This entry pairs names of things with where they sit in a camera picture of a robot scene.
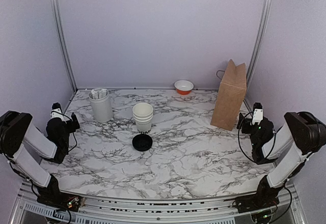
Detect black plastic cup lid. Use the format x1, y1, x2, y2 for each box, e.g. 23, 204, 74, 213
132, 134, 153, 152

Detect white paper cup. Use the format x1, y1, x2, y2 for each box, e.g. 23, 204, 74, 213
132, 102, 153, 121

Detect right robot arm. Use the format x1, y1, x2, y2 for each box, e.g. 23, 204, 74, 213
234, 109, 325, 213

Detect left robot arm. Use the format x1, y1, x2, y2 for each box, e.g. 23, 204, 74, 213
1, 109, 82, 212

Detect brown paper bag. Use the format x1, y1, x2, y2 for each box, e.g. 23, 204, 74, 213
210, 60, 247, 131

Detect grey cylindrical canister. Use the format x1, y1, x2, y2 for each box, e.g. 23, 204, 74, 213
89, 90, 113, 123

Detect white sugar packets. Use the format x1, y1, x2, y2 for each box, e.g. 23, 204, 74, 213
91, 88, 108, 100

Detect stack of white paper cups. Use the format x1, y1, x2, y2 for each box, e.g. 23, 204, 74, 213
133, 113, 153, 134

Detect orange white bowl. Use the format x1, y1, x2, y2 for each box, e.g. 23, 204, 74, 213
174, 80, 194, 95

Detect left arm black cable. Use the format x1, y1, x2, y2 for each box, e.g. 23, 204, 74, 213
57, 112, 78, 155

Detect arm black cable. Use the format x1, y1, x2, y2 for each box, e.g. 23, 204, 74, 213
237, 114, 278, 164
57, 112, 78, 155

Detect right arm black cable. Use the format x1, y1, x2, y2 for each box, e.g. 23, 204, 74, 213
237, 114, 278, 164

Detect front aluminium rail base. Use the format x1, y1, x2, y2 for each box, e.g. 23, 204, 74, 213
9, 182, 307, 223

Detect right aluminium frame post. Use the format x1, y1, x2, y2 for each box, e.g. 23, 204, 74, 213
246, 0, 276, 92

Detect aluminium frame post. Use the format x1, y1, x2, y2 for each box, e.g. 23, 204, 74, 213
246, 0, 276, 92
51, 0, 77, 93

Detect left aluminium frame post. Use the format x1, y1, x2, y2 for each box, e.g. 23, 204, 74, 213
51, 0, 77, 93

